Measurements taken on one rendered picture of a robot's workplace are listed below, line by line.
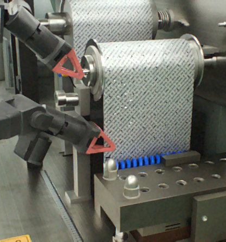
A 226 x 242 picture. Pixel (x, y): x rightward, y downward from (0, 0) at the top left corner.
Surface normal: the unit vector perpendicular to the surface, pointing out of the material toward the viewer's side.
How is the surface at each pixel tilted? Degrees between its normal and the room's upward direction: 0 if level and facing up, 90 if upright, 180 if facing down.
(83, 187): 90
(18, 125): 104
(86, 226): 0
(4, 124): 99
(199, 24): 90
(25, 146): 67
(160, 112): 90
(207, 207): 90
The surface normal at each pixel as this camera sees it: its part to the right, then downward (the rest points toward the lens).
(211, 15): -0.93, 0.11
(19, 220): 0.00, -0.95
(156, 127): 0.36, 0.30
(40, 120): 0.74, 0.39
